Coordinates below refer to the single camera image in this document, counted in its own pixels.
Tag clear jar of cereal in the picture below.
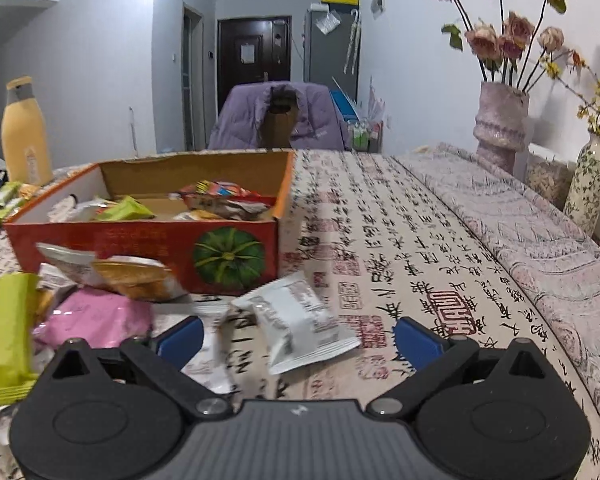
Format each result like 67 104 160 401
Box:
524 144 578 211

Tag small rack with bottles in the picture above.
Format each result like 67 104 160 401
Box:
347 120 383 153

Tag dried pink roses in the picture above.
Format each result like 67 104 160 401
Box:
422 0 578 92

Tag grey refrigerator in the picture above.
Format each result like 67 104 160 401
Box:
304 7 362 96

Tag small white snack packet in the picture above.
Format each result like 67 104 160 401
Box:
47 196 105 223

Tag folded pale umbrella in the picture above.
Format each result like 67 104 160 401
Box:
343 8 361 75

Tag long green snack packet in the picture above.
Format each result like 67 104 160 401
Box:
95 196 156 222
0 272 41 406

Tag blue and red snack packet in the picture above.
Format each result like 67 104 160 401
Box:
177 180 276 221

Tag silver crinkled snack packet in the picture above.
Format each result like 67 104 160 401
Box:
187 300 236 396

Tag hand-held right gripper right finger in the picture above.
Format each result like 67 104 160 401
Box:
367 316 551 418

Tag purple padded jacket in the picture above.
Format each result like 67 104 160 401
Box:
207 82 351 151

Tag quilted grey-pink cloth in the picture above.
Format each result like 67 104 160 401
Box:
395 142 600 466

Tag clear bag on refrigerator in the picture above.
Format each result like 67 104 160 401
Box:
315 10 342 36

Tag golden clear snack packet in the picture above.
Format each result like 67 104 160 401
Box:
92 255 188 303

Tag dark brown entrance door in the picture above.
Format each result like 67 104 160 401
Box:
216 16 292 116

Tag orange printed cardboard box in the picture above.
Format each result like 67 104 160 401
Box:
4 149 296 297

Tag yellow bottle with grey collar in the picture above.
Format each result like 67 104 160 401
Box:
1 76 54 187

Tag brown chair back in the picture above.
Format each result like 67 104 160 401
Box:
260 86 301 148

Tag white interior door frame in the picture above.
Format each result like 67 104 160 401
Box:
181 2 206 153

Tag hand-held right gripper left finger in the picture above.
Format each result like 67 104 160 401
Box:
47 316 231 418

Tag small green snack packet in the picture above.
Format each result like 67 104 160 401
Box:
0 181 23 211
0 197 31 226

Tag white oat crisp packet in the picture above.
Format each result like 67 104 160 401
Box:
35 242 96 286

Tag white grey-print snack packet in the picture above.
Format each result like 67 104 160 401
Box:
232 272 361 376

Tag pink snack packet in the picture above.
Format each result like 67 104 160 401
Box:
32 287 153 351

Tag pink textured vase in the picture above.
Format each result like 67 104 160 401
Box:
472 81 530 177

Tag floral slim vase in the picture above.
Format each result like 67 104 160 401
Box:
562 132 600 235

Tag blue board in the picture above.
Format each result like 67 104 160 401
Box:
330 87 361 121

